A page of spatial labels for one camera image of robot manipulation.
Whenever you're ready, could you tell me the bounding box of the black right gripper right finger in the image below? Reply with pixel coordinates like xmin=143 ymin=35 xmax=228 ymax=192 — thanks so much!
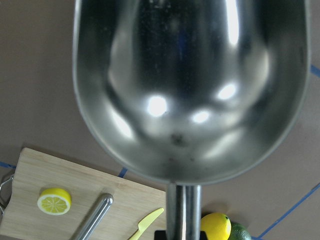
xmin=199 ymin=231 xmax=208 ymax=240

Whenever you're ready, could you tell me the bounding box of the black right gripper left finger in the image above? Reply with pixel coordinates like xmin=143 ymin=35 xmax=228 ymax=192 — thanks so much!
xmin=153 ymin=230 xmax=167 ymax=240

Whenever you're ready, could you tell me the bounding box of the metal ice scoop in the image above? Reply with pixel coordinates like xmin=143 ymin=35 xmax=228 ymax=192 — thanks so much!
xmin=72 ymin=0 xmax=311 ymax=240

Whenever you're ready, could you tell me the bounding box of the yellow lemon upper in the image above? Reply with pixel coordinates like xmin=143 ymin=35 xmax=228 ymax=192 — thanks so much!
xmin=200 ymin=212 xmax=232 ymax=240

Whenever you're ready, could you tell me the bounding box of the yellow plastic knife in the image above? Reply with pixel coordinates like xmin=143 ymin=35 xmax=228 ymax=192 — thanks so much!
xmin=128 ymin=207 xmax=165 ymax=240

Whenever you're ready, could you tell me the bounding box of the green lime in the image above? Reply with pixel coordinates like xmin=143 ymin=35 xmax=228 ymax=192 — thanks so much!
xmin=228 ymin=222 xmax=252 ymax=240

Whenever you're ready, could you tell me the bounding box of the lemon half slice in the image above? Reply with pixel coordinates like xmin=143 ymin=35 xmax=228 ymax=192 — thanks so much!
xmin=37 ymin=188 xmax=72 ymax=216

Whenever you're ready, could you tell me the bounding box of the wooden cutting board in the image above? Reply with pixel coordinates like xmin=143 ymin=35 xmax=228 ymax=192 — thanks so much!
xmin=0 ymin=148 xmax=166 ymax=240

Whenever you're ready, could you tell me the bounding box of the metal bar knife handle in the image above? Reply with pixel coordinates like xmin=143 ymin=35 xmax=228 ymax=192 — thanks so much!
xmin=70 ymin=193 xmax=114 ymax=240

